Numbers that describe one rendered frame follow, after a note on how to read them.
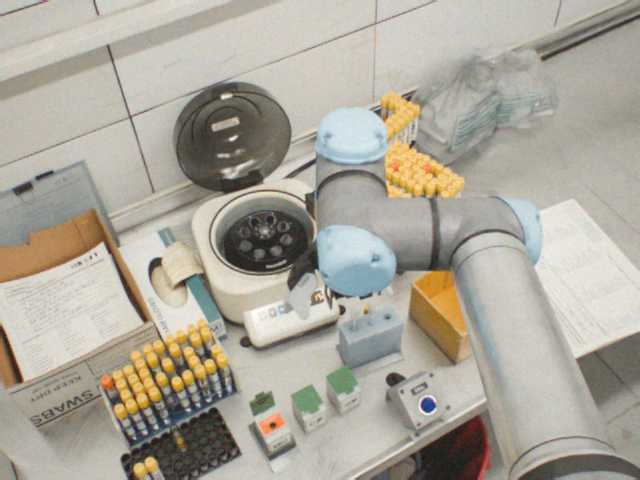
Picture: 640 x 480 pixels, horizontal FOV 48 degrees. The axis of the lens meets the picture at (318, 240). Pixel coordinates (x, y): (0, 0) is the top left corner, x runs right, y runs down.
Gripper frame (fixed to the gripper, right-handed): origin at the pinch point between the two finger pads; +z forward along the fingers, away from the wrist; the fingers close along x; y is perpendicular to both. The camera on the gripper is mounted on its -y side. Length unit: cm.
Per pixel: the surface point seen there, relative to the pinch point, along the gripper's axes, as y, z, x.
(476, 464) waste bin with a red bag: 10, 70, 33
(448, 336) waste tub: 2.6, 18.8, 20.2
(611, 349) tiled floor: -20, 110, 102
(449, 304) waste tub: -6.0, 24.2, 25.3
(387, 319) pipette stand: -2.1, 15.7, 10.6
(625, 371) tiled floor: -12, 110, 102
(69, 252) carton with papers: -37, 21, -38
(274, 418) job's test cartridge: 7.5, 18.2, -11.9
